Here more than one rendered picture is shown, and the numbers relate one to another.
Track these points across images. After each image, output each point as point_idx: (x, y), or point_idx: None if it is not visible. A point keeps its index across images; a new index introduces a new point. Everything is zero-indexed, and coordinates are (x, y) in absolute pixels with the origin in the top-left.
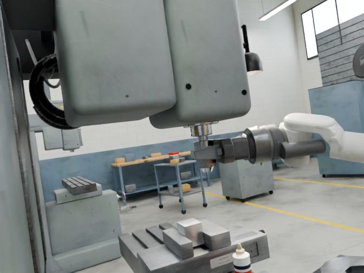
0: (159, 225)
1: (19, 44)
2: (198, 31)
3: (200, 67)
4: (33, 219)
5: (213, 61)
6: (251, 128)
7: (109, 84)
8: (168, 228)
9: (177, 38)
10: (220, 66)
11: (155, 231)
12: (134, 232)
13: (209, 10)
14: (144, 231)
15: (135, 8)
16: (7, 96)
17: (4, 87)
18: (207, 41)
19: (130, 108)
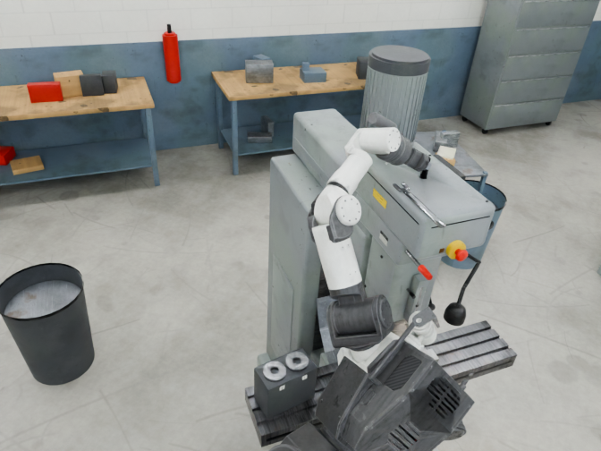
0: (509, 348)
1: None
2: (374, 270)
3: (370, 285)
4: None
5: (375, 287)
6: (395, 333)
7: None
8: (497, 353)
9: (368, 266)
10: (376, 293)
11: (491, 344)
12: (492, 330)
13: (380, 267)
14: (492, 337)
15: (354, 244)
16: (316, 247)
17: (310, 247)
18: (376, 278)
19: None
